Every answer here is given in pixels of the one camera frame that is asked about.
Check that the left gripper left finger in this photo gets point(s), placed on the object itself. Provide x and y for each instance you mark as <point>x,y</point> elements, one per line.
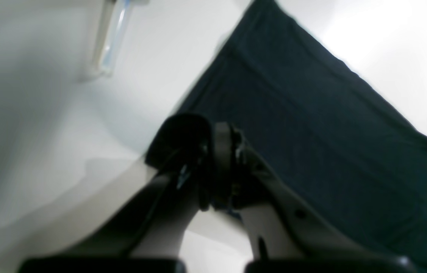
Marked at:
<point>145,235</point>

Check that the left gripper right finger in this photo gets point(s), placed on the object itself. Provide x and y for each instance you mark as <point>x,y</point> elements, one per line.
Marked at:
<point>287,234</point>

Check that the black T-shirt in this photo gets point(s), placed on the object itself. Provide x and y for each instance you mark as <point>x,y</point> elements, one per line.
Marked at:
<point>327,134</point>

